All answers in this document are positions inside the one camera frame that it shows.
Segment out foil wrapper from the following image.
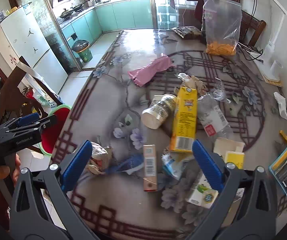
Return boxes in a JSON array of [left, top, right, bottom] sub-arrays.
[[86, 142, 112, 175]]

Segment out blue white snack wrapper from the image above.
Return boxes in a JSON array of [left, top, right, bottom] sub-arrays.
[[161, 148, 194, 180]]

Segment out yellow juice carton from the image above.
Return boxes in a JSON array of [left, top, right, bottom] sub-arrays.
[[169, 87, 198, 153]]

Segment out clear plastic water bottle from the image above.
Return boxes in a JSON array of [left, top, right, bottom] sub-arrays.
[[197, 94, 233, 142]]

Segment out brown gold snack box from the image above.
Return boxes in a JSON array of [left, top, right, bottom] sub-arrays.
[[143, 145, 158, 192]]

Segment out brown paper wrapper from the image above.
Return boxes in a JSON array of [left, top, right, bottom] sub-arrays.
[[178, 73, 207, 96]]

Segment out pink plastic bag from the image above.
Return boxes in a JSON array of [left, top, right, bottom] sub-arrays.
[[128, 55, 174, 87]]

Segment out clear printed plastic wrapper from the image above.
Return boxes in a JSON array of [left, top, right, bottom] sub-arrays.
[[210, 77, 231, 104]]

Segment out red green trash bucket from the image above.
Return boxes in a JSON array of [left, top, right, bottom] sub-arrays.
[[39, 105, 71, 157]]

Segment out green kitchen trash bin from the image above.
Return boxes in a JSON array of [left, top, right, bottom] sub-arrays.
[[71, 40, 92, 63]]

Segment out teal kitchen cabinets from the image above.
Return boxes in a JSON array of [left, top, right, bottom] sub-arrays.
[[60, 0, 153, 45]]

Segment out person's left hand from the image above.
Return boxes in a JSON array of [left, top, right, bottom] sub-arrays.
[[0, 153, 21, 194]]

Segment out white cardboard piece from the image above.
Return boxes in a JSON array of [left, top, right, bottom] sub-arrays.
[[213, 137, 245, 158]]

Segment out green white milk carton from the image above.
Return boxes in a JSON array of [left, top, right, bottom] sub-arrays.
[[186, 173, 219, 209]]

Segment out yellow medicine box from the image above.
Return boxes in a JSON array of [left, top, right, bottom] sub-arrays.
[[225, 151, 245, 169]]

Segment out dark wooden side chair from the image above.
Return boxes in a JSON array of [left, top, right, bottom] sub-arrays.
[[0, 56, 63, 124]]

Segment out blue striped wrapper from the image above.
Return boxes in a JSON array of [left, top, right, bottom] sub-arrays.
[[104, 154, 144, 175]]

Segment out white refrigerator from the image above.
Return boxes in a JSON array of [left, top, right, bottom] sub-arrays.
[[0, 7, 67, 93]]

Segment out white crumpled tissue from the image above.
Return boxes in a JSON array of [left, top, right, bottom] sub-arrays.
[[274, 92, 287, 120]]

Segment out white desk lamp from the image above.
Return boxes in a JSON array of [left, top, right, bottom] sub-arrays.
[[250, 0, 287, 82]]

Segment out black frying pan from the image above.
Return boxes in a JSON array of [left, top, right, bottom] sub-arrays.
[[59, 8, 74, 19]]

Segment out dark snack packet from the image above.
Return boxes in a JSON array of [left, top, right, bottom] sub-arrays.
[[171, 26, 202, 40]]

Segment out zip bag with orange snacks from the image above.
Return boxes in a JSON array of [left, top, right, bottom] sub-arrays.
[[203, 0, 242, 56]]

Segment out black cable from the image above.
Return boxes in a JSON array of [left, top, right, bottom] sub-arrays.
[[237, 42, 264, 63]]

